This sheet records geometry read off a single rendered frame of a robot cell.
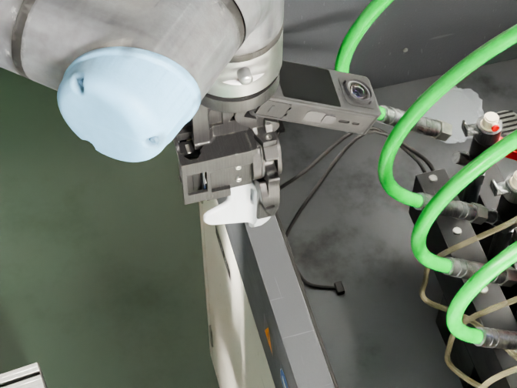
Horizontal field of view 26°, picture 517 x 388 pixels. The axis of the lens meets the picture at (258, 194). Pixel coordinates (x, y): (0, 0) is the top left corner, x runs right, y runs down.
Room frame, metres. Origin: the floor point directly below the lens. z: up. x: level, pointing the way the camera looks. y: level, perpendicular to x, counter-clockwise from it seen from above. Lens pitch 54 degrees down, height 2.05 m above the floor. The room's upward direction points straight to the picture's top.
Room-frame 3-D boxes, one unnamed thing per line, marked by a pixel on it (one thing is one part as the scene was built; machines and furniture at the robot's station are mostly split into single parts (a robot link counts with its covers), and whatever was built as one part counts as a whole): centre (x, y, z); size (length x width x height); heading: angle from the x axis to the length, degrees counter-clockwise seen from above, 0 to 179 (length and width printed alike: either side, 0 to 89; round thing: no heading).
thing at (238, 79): (0.56, 0.02, 1.45); 0.08 x 0.08 x 0.05
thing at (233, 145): (0.56, 0.03, 1.37); 0.09 x 0.08 x 0.12; 105
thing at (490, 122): (0.76, -0.25, 1.12); 0.02 x 0.02 x 0.03
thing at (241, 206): (0.55, 0.02, 1.26); 0.06 x 0.03 x 0.09; 105
